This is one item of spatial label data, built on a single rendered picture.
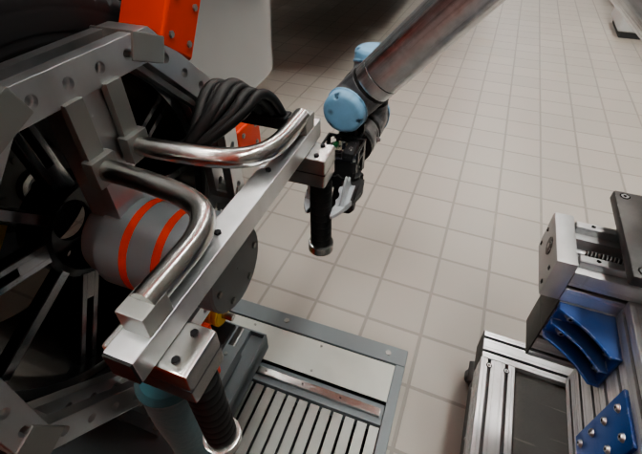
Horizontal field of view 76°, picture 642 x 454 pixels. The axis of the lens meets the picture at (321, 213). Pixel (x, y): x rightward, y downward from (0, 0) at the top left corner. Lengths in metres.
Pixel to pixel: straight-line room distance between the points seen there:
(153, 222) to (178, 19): 0.27
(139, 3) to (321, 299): 1.22
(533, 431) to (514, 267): 0.80
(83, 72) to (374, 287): 1.34
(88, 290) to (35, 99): 0.35
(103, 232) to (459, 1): 0.55
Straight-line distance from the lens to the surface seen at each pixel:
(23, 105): 0.48
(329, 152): 0.60
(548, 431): 1.27
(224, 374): 1.21
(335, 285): 1.64
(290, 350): 1.39
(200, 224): 0.40
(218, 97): 0.57
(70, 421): 0.67
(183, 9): 0.65
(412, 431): 1.39
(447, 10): 0.63
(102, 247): 0.61
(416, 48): 0.65
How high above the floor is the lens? 1.27
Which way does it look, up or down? 41 degrees down
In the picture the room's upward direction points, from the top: straight up
